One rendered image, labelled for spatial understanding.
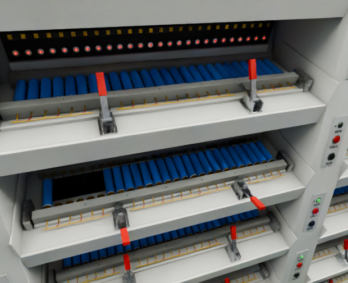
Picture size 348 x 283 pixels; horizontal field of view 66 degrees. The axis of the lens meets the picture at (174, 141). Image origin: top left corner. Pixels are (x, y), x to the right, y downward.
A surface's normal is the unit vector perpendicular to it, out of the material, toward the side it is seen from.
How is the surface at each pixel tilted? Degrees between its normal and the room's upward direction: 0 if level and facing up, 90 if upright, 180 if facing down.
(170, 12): 107
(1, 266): 90
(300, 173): 90
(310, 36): 90
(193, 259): 17
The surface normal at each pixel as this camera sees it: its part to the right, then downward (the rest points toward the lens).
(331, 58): -0.95, 0.15
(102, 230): 0.07, -0.72
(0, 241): 0.31, 0.44
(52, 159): 0.30, 0.68
